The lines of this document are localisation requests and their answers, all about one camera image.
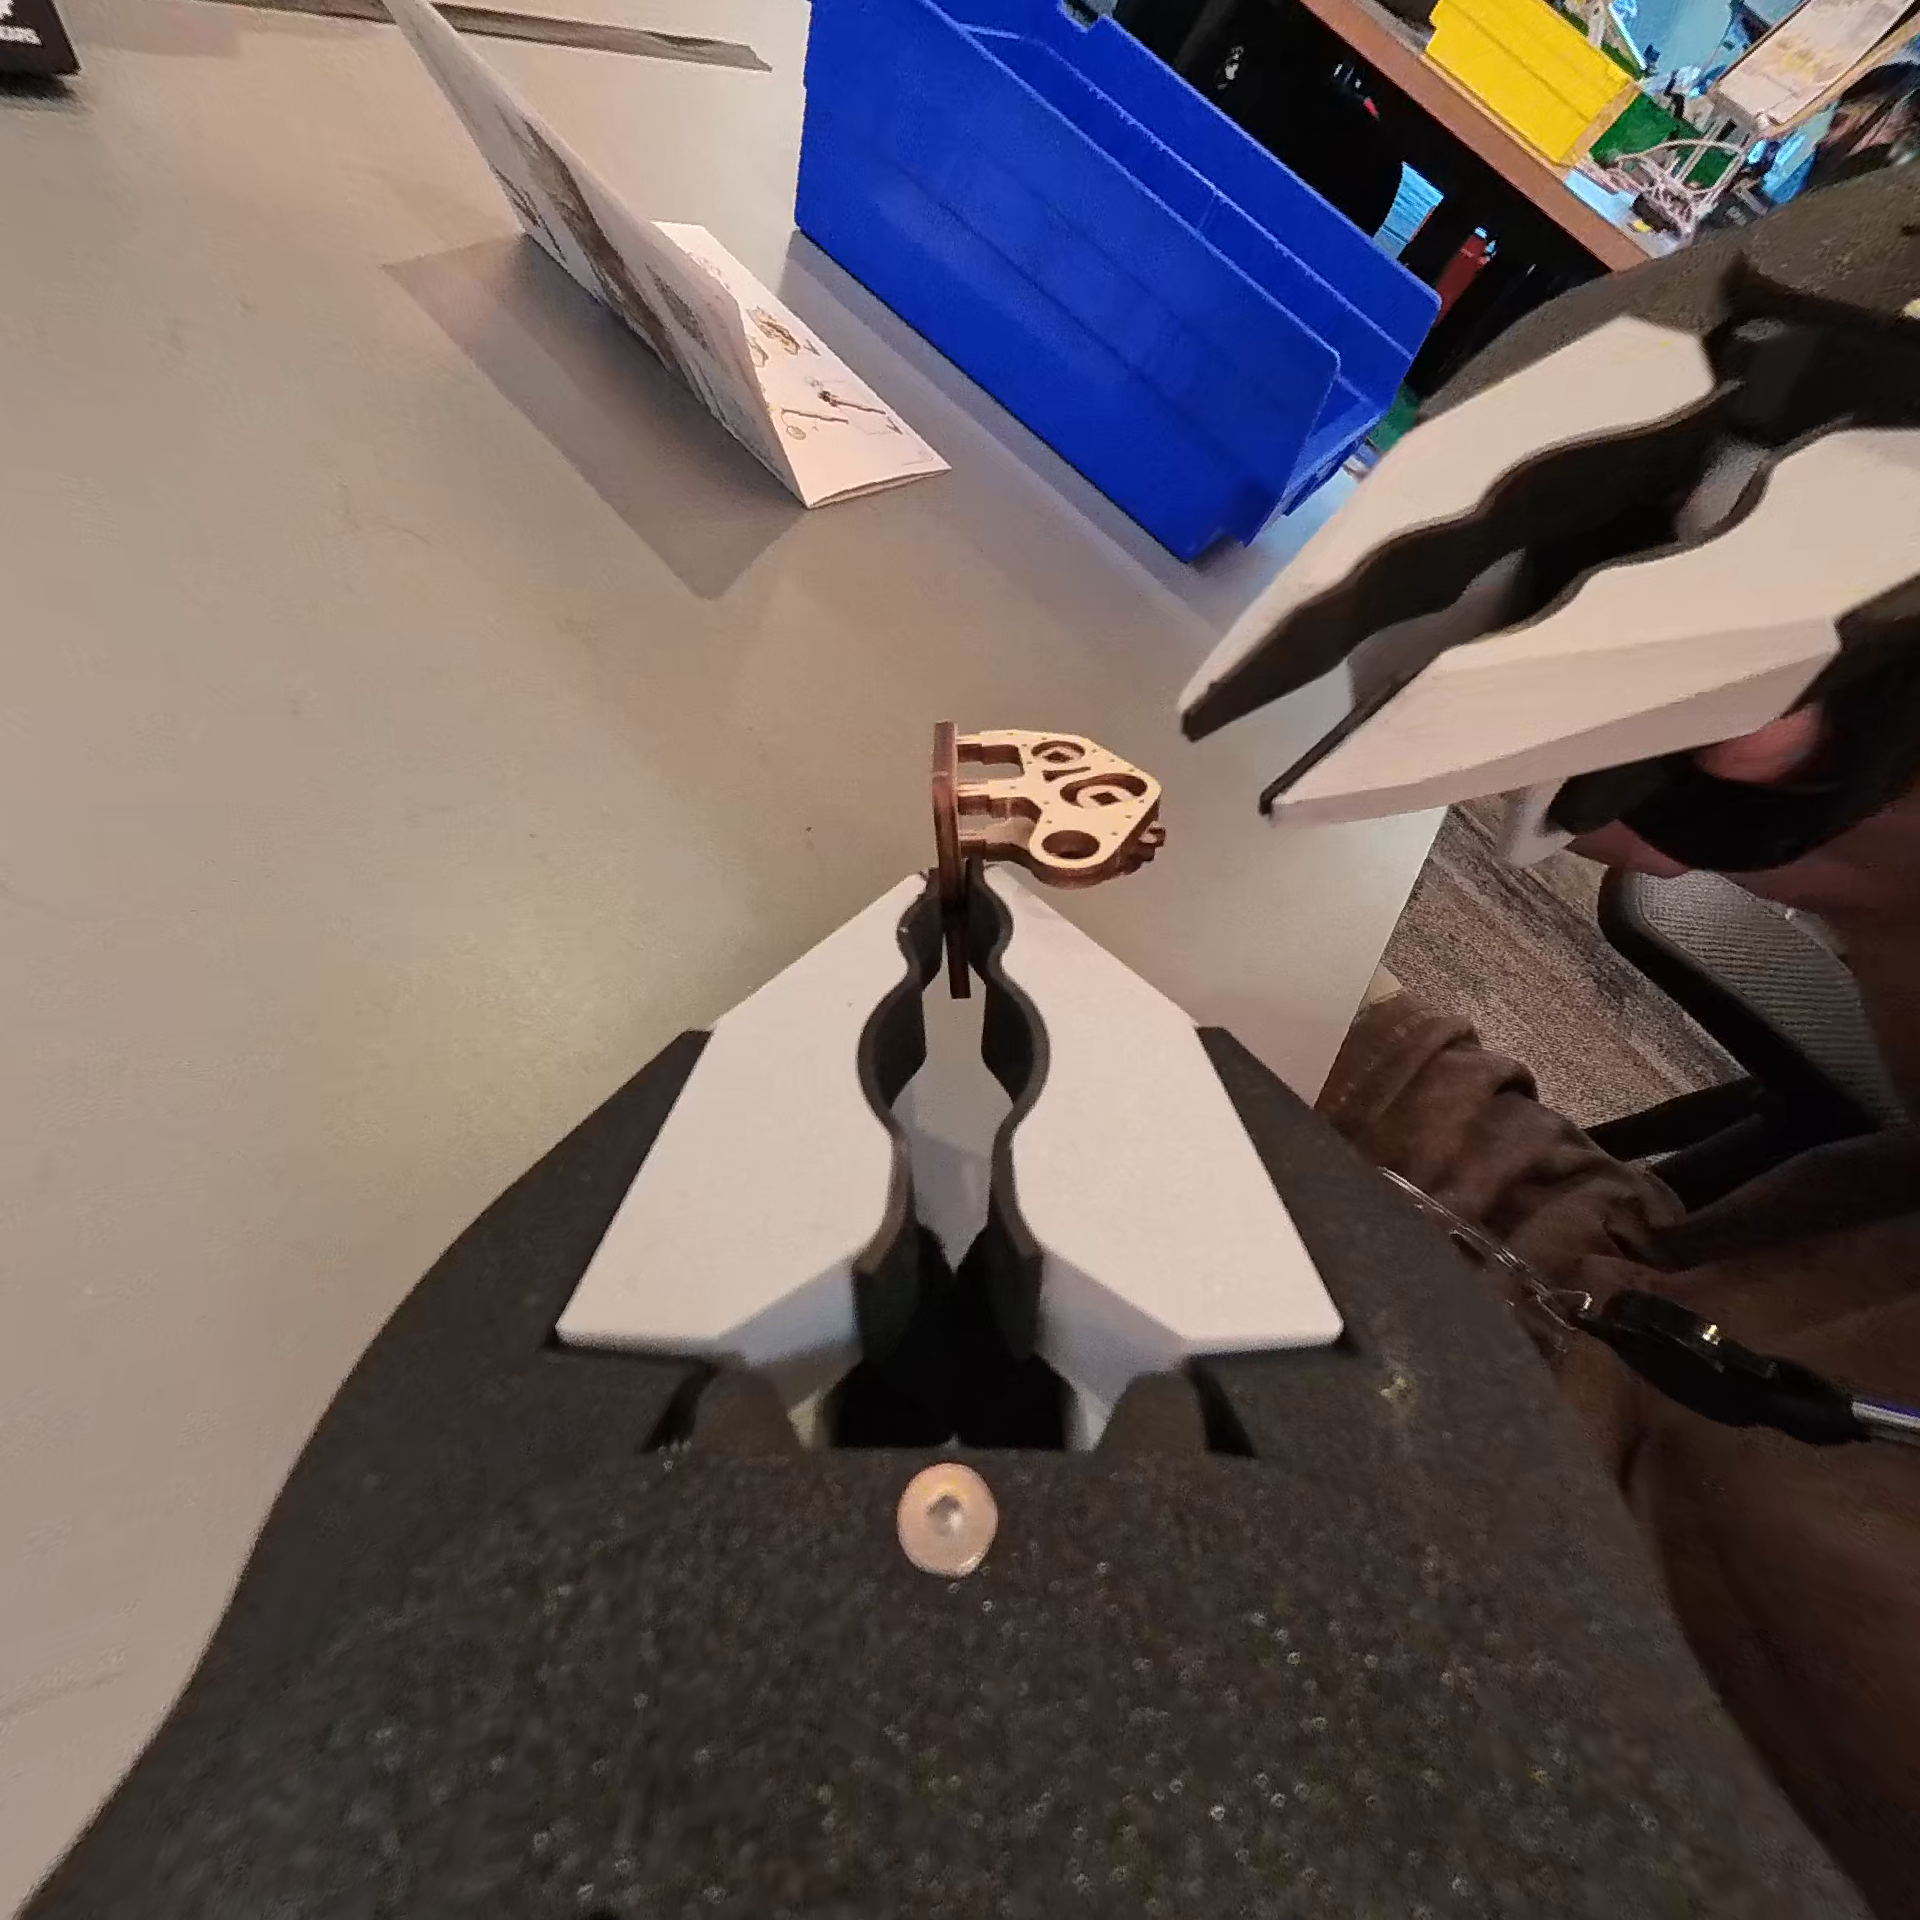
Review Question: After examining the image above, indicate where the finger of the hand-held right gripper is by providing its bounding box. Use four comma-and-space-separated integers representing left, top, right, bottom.
1258, 448, 1920, 827
1177, 311, 1723, 748

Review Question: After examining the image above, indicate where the person's right hand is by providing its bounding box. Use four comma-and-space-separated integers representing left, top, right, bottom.
1568, 703, 1920, 962

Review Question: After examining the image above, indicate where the dark flat strip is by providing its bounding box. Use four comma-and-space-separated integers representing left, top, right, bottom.
300, 0, 776, 72

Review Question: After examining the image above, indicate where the blue plastic storage bin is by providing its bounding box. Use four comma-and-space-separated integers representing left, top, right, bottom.
796, 0, 1347, 566
930, 0, 1445, 459

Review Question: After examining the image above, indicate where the small wooden model assembly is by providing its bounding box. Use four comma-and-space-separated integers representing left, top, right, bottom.
929, 719, 1168, 1000

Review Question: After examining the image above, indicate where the folded white instruction booklet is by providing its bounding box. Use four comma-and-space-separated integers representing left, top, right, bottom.
383, 0, 955, 512

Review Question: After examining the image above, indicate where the brown wooden shelf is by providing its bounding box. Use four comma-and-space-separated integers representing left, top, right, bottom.
1303, 0, 1660, 274

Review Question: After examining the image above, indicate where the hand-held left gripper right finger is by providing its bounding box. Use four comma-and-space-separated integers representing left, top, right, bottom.
957, 871, 1344, 1451

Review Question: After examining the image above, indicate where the grey mesh office chair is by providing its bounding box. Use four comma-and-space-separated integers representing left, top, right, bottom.
1591, 866, 1914, 1162

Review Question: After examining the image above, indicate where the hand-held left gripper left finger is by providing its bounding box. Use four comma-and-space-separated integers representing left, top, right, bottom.
557, 871, 965, 1445

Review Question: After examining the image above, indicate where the yellow plastic bin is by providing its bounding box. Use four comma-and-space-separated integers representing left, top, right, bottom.
1423, 0, 1642, 168

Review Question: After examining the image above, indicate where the black box with white logo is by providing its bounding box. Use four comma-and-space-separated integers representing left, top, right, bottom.
0, 0, 80, 96

